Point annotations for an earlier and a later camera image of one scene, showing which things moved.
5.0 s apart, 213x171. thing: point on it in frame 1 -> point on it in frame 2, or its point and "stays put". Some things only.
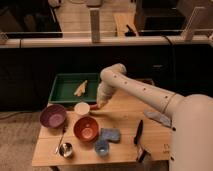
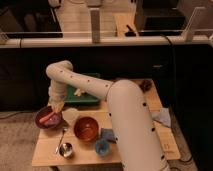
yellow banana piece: (81, 89) stays put
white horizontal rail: (110, 42) stays put
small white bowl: (81, 108) -> (70, 115)
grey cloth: (159, 117) stays put
